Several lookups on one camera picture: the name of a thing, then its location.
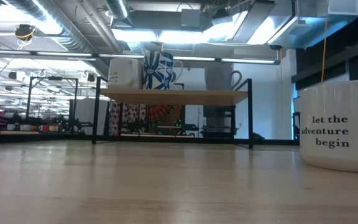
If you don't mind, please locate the floral patterned cloth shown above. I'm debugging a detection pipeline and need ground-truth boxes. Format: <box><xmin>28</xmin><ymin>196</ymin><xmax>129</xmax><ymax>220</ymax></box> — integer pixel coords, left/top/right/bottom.
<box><xmin>109</xmin><ymin>101</ymin><xmax>149</xmax><ymax>136</ymax></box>

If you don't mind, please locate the white mug blue floral pattern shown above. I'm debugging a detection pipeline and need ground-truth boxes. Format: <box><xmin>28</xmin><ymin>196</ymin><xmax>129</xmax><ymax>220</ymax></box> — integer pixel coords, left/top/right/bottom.
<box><xmin>143</xmin><ymin>50</ymin><xmax>184</xmax><ymax>91</ymax></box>

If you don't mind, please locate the white mug small black text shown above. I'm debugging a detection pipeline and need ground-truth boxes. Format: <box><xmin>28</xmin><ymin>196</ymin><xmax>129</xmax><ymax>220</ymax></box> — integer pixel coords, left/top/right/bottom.
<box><xmin>107</xmin><ymin>57</ymin><xmax>145</xmax><ymax>90</ymax></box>

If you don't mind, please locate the silver ventilation duct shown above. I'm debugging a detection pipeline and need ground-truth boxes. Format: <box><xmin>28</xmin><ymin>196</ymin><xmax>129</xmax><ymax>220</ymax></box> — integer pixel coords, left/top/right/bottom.
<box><xmin>0</xmin><ymin>0</ymin><xmax>124</xmax><ymax>86</ymax></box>

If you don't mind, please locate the orange mandala cloth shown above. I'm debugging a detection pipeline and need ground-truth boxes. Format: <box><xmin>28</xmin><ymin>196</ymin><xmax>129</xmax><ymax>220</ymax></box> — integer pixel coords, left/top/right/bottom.
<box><xmin>147</xmin><ymin>104</ymin><xmax>183</xmax><ymax>127</ymax></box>

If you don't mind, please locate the black background cart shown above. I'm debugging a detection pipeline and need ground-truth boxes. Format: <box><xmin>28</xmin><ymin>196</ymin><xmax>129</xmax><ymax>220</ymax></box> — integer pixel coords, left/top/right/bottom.
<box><xmin>202</xmin><ymin>105</ymin><xmax>239</xmax><ymax>139</ymax></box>

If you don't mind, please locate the wooden shelf rack black frame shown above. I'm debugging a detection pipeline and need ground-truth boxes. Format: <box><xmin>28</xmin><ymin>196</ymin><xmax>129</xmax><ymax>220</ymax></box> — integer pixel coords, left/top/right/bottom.
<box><xmin>91</xmin><ymin>76</ymin><xmax>255</xmax><ymax>150</ymax></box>

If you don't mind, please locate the grey ceiling junction box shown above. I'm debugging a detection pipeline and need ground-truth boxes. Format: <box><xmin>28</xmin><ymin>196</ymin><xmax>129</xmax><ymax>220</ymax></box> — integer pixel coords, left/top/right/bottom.
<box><xmin>180</xmin><ymin>8</ymin><xmax>202</xmax><ymax>31</ymax></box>

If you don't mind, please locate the white background cabinet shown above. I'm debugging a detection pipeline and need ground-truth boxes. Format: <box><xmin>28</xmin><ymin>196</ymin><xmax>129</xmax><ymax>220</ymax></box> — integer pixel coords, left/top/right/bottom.
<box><xmin>74</xmin><ymin>97</ymin><xmax>111</xmax><ymax>136</ymax></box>

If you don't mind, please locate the wide white mug adventure text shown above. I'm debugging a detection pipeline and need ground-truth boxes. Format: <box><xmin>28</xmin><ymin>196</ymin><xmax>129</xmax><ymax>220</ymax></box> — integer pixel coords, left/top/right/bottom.
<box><xmin>299</xmin><ymin>78</ymin><xmax>358</xmax><ymax>175</ymax></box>

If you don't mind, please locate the ceiling reel with yellow cable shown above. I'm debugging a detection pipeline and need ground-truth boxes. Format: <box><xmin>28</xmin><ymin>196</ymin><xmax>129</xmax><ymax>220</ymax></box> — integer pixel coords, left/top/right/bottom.
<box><xmin>14</xmin><ymin>24</ymin><xmax>37</xmax><ymax>42</ymax></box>

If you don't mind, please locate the lavender ceramic mug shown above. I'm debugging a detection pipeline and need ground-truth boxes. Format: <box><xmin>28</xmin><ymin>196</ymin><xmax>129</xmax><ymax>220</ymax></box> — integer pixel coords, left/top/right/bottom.
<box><xmin>204</xmin><ymin>63</ymin><xmax>244</xmax><ymax>91</ymax></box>

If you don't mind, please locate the long ceiling light bar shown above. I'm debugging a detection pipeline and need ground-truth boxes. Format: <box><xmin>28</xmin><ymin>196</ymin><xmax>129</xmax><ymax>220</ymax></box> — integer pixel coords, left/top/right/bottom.
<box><xmin>0</xmin><ymin>49</ymin><xmax>281</xmax><ymax>65</ymax></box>

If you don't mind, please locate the black background rig frame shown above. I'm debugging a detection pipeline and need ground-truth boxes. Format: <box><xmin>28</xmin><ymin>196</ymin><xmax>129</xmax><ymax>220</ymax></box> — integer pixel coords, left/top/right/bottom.
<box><xmin>25</xmin><ymin>75</ymin><xmax>80</xmax><ymax>126</ymax></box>

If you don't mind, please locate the hanging yellow cable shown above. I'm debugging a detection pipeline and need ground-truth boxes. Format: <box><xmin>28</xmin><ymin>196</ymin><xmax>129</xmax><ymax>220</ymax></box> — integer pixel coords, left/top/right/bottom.
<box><xmin>320</xmin><ymin>17</ymin><xmax>328</xmax><ymax>84</ymax></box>

